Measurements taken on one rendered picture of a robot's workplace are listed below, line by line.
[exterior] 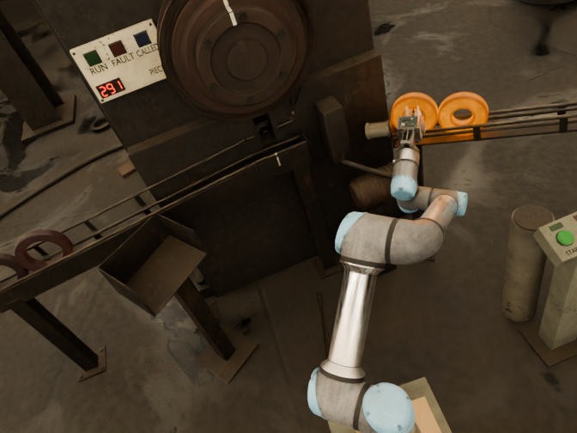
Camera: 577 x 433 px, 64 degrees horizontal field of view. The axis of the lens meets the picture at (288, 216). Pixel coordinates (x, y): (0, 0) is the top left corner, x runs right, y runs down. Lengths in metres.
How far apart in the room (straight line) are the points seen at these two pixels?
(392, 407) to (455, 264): 1.05
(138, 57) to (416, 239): 1.00
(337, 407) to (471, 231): 1.26
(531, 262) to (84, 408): 1.84
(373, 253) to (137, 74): 0.93
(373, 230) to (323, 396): 0.43
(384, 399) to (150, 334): 1.36
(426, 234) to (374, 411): 0.44
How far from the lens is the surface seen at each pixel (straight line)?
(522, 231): 1.60
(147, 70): 1.61
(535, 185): 2.49
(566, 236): 1.46
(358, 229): 1.17
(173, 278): 1.59
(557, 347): 1.96
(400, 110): 1.68
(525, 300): 1.88
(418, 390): 1.52
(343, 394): 1.23
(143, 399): 2.16
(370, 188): 1.74
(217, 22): 1.35
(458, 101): 1.63
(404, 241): 1.14
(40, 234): 1.82
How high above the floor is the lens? 1.70
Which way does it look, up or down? 43 degrees down
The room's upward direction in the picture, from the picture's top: 20 degrees counter-clockwise
